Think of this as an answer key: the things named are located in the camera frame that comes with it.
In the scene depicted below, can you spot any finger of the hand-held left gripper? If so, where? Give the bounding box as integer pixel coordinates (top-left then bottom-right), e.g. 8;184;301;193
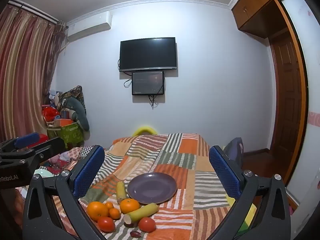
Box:
24;137;67;167
0;133;41;153

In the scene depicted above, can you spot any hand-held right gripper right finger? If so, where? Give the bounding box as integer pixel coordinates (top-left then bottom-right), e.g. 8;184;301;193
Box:
209;145;292;240

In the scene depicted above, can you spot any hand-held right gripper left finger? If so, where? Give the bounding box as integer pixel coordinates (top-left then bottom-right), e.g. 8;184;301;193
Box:
22;145;105;240

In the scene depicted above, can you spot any short corn cob piece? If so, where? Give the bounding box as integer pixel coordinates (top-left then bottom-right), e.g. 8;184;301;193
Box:
116;181;125;204

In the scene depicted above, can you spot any large orange with sticker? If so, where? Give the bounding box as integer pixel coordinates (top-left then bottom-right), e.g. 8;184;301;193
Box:
87;201;110;222

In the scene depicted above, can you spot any orange with green stem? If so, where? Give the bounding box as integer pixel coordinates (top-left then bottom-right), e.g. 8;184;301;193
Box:
120;198;140;214

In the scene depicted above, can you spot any red tomato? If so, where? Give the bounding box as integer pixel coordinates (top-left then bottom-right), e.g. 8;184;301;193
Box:
97;216;116;232
138;217;157;233

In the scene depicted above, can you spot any purple plate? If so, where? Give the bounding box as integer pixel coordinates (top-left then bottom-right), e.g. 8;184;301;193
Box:
127;172;178;205

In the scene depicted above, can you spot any long corn cob piece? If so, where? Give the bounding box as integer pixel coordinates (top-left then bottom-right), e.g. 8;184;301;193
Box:
124;203;160;224

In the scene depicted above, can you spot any floral cloth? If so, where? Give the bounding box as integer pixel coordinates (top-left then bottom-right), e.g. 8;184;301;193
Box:
41;145;93;178

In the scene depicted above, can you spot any purple backpack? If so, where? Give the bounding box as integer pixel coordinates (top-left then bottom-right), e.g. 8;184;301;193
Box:
223;137;244;168

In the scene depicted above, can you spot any orange box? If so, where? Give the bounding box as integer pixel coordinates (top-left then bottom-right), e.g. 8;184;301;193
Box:
54;119;74;128

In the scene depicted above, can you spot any red plastic bag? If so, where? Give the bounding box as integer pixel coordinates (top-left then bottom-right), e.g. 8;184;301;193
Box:
42;106;60;123

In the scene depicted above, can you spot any yellow blanket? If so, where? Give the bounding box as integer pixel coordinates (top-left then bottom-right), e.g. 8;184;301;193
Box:
226;195;258;233

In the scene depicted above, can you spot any striped patchwork blanket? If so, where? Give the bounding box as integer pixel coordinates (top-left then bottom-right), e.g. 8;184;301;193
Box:
50;133;258;240

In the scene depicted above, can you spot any dark patterned cushion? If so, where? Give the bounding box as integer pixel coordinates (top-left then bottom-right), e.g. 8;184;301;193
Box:
61;85;87;110

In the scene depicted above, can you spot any striped red curtain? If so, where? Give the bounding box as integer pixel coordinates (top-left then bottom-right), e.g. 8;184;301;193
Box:
0;1;68;143

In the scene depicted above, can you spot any brown wooden door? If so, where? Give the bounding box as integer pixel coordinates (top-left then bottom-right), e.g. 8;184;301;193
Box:
269;30;305;178

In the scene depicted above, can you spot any white sliding wardrobe door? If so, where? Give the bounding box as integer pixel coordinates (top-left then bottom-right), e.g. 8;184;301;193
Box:
280;0;320;205

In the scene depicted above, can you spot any white air conditioner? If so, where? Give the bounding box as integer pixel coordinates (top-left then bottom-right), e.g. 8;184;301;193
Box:
66;11;113;42

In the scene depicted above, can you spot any wooden overhead cabinet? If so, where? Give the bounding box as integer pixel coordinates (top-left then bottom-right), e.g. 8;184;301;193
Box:
231;0;285;39

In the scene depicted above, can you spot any small black wall monitor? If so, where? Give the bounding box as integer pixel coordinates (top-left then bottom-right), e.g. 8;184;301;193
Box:
132;71;165;96

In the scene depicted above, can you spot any white curtain rail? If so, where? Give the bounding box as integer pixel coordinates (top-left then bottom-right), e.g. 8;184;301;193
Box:
7;0;66;27

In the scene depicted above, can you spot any black wall television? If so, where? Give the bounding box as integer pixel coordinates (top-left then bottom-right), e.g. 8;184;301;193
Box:
119;37;178;72

